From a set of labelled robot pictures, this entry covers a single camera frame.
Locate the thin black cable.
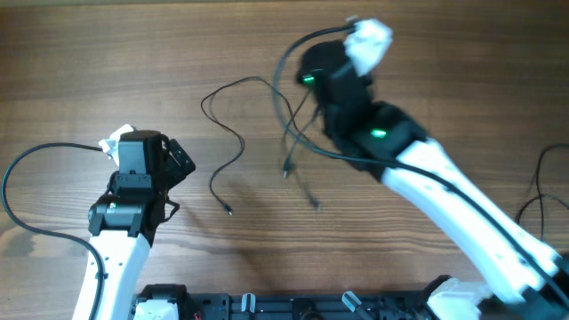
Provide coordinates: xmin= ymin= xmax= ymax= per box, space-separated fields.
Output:
xmin=280 ymin=86 xmax=569 ymax=244
xmin=200 ymin=76 xmax=294 ymax=217
xmin=514 ymin=193 xmax=569 ymax=226

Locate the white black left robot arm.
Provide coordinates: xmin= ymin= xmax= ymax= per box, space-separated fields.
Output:
xmin=73 ymin=124 xmax=196 ymax=319

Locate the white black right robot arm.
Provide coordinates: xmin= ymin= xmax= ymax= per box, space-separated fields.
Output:
xmin=297 ymin=40 xmax=568 ymax=319

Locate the black right camera cable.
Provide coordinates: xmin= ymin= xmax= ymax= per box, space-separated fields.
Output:
xmin=271 ymin=24 xmax=569 ymax=299

